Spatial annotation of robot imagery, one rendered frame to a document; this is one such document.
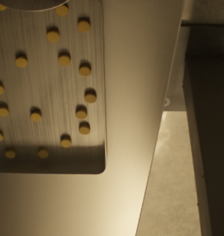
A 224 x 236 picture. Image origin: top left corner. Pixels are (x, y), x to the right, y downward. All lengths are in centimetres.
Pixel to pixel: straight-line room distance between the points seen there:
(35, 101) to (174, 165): 125
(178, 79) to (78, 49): 102
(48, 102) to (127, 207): 17
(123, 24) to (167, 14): 4
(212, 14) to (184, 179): 65
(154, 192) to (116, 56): 137
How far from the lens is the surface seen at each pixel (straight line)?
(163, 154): 165
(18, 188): 57
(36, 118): 48
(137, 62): 44
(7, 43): 44
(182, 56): 139
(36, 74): 45
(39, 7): 32
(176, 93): 146
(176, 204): 185
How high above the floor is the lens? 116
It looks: 49 degrees down
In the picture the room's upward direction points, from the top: 178 degrees counter-clockwise
